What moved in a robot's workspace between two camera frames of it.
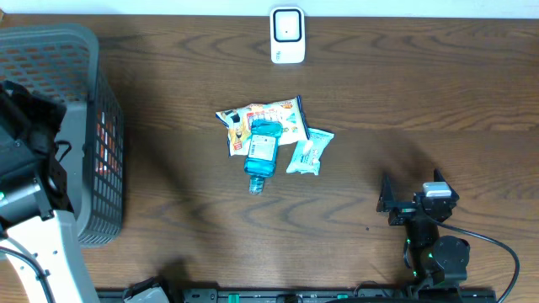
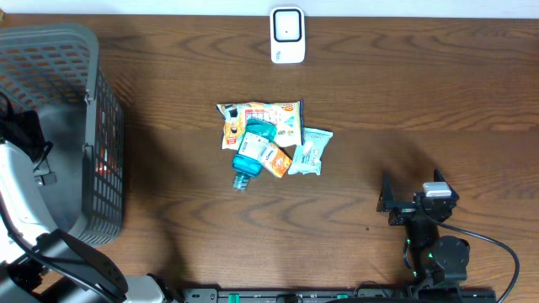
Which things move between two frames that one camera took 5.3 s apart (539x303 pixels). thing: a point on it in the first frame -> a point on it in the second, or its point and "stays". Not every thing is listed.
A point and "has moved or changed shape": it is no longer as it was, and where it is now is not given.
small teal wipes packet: x=307 y=152 stays
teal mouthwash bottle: x=263 y=151 has moved or changed shape
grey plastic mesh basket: x=61 y=62 stays
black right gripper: x=386 y=202 stays
